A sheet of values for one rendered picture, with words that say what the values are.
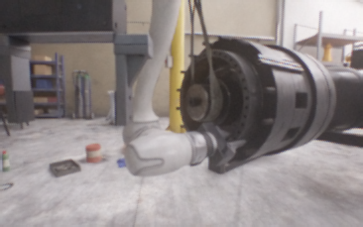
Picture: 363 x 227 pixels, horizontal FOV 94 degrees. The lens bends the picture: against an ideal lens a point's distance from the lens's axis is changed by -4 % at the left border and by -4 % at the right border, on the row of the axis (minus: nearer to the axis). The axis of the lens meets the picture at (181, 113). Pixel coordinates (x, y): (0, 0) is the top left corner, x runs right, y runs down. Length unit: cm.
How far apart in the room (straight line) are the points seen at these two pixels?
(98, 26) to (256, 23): 798
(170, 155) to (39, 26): 32
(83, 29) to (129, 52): 5
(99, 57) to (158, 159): 674
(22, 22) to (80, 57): 703
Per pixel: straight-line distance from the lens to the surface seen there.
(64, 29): 24
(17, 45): 29
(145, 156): 40
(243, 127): 61
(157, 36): 45
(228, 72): 76
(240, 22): 784
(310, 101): 85
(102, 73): 697
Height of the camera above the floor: 88
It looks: 6 degrees down
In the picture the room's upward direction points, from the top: 1 degrees clockwise
